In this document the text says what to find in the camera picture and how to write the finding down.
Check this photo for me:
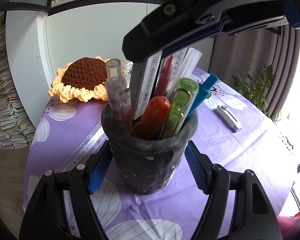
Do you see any pink patterned pen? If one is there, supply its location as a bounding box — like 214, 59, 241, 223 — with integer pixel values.
105, 59, 133, 134

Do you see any green white pen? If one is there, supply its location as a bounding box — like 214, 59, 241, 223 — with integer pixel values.
161, 77, 199, 139

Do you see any blue pen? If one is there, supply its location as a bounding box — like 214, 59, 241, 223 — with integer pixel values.
187, 74, 218, 117

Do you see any purple floral tablecloth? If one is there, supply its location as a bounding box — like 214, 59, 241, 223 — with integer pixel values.
24, 81, 296, 239

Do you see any clear transparent pen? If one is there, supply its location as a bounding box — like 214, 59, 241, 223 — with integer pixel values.
166, 48, 202, 100

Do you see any pile of stacked papers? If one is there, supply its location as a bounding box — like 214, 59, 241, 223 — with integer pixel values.
0, 26, 36, 150

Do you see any grey curtain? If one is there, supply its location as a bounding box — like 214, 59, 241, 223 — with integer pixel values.
207, 24, 300, 118

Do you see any white bookshelf cabinet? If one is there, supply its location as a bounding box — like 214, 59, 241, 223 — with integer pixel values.
5, 0, 216, 128

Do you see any orange marker pen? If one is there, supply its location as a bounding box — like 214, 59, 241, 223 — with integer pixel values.
132, 96, 170, 140

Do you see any crochet sunflower with green stem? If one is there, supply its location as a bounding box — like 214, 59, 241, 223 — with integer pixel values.
48, 56, 110, 103

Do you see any green potted plant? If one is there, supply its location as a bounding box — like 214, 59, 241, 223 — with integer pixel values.
232, 38, 291, 123

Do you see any red gel pen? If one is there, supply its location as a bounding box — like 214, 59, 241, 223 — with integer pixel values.
154, 55, 173, 96

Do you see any silver ribbon bow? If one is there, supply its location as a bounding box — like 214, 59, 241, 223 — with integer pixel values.
120, 59, 133, 76

